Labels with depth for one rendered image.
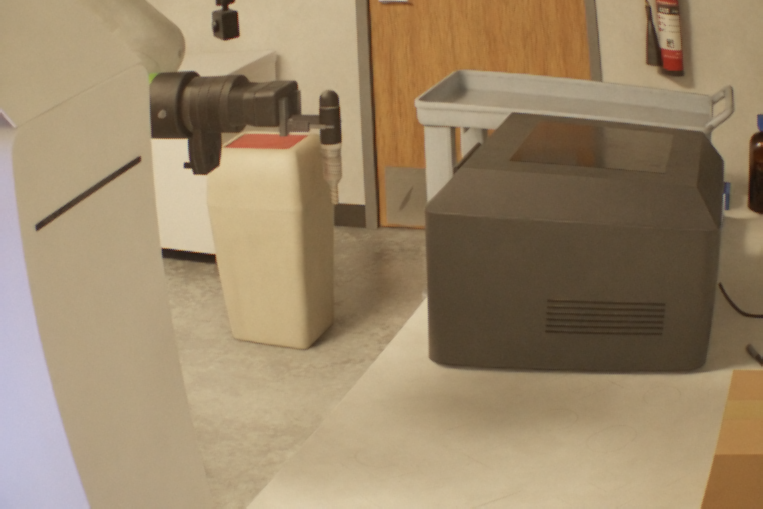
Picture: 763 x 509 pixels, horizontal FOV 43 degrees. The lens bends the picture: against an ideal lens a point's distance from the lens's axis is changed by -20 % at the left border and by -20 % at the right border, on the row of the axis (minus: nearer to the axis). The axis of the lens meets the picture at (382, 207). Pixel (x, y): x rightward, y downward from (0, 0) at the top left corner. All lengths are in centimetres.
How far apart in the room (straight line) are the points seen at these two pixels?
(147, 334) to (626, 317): 134
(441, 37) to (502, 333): 315
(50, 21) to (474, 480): 117
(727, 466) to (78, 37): 96
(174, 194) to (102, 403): 433
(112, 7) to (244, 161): 223
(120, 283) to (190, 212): 430
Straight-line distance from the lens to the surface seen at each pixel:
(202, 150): 145
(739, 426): 120
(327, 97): 138
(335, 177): 141
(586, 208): 160
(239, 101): 141
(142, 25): 158
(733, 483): 117
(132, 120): 31
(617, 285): 161
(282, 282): 383
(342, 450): 151
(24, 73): 28
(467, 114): 344
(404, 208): 499
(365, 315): 419
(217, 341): 403
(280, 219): 373
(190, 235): 465
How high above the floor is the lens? 167
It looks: 18 degrees down
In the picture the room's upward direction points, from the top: 3 degrees counter-clockwise
